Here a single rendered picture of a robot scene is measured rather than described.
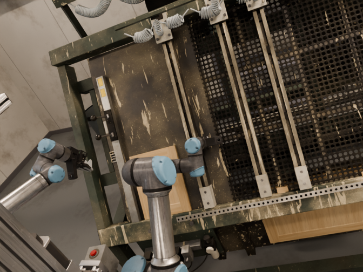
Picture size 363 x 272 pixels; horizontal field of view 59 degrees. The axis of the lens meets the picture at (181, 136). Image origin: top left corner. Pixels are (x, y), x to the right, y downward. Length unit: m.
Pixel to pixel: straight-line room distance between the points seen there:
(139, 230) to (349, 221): 1.36
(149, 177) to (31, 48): 4.62
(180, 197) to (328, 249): 1.25
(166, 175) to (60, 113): 5.00
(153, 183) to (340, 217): 1.48
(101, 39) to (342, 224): 1.95
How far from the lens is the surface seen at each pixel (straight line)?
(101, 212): 2.21
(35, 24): 5.41
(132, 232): 2.14
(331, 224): 2.44
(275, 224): 2.36
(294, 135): 1.83
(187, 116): 1.88
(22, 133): 6.18
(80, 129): 2.21
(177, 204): 2.02
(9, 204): 1.54
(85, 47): 2.17
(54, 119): 6.30
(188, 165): 1.61
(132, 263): 1.43
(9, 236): 1.15
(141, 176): 1.25
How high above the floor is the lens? 2.27
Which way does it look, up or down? 31 degrees down
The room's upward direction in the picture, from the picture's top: 25 degrees counter-clockwise
